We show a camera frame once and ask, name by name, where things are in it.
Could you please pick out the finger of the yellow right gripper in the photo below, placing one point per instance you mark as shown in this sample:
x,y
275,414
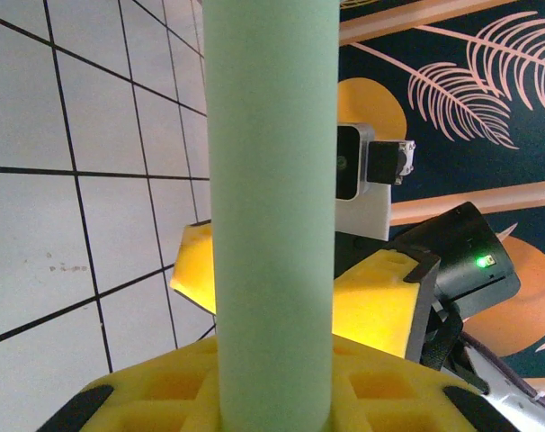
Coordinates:
x,y
196,265
376,306

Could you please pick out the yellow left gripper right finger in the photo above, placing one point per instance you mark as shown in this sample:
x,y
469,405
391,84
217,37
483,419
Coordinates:
x,y
389,396

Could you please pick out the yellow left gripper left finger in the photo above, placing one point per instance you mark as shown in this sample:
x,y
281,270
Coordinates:
x,y
164,396

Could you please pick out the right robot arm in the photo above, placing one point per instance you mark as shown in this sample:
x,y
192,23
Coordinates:
x,y
515,405

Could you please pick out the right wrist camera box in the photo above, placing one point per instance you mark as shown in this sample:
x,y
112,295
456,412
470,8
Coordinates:
x,y
349,157

